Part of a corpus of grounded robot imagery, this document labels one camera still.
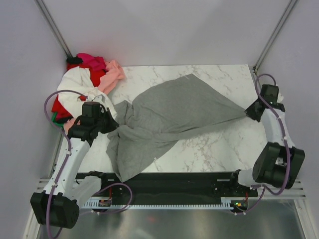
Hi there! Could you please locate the magenta t shirt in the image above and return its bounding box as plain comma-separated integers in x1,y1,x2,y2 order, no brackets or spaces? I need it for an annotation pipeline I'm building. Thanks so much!
76,53,106,71

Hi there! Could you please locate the right aluminium frame post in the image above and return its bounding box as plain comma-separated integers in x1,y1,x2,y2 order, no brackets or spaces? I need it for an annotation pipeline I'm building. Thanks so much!
250,0,299,75

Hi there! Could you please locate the aluminium frame post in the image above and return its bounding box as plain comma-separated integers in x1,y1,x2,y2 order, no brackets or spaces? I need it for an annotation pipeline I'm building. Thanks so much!
250,0,299,75
34,0,73,58

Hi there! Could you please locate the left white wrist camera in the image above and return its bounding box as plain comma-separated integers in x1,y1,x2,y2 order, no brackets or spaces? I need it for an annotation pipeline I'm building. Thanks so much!
86,94,113,108

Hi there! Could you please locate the grey t shirt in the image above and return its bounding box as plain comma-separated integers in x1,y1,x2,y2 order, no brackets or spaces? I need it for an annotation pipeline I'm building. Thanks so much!
107,74,245,182

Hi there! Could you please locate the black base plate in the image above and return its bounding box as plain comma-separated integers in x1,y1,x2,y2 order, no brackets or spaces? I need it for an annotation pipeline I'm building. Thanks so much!
76,171,258,205

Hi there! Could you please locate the left aluminium frame post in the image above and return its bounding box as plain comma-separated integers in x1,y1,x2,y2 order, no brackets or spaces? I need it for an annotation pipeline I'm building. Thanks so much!
34,0,73,58

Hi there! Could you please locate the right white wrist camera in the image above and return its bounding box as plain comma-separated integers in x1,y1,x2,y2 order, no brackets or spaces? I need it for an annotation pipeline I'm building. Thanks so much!
277,92,284,103

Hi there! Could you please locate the green t shirt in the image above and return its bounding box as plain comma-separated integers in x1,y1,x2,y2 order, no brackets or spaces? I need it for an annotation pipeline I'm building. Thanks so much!
51,112,64,126

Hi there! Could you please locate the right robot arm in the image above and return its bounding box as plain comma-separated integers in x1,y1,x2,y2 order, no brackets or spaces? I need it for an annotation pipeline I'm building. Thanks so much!
228,85,305,196

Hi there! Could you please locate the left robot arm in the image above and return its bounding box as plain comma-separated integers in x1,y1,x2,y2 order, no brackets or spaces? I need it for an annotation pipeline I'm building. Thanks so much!
30,102,119,229

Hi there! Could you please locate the white slotted cable duct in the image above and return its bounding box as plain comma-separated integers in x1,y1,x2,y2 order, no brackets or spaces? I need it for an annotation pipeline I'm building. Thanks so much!
82,197,234,210

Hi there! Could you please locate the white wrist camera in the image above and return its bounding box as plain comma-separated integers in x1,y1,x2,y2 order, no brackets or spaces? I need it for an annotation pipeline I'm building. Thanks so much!
86,94,113,108
277,92,284,103

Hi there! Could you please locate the black garment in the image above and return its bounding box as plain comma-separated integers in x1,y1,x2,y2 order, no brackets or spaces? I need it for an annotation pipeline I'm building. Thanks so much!
66,57,83,64

